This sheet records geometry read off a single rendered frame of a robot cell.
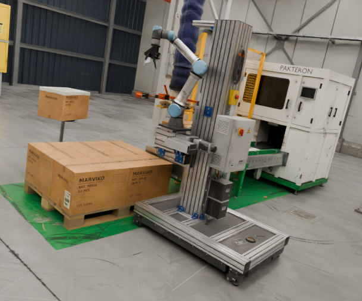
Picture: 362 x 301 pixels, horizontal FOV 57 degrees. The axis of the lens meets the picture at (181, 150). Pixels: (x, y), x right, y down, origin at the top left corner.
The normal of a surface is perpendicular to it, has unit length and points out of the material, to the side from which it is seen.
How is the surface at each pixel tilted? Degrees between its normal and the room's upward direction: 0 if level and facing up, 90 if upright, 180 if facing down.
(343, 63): 90
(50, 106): 90
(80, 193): 90
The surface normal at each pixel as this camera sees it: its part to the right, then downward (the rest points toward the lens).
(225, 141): -0.64, 0.06
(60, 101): -0.32, 0.15
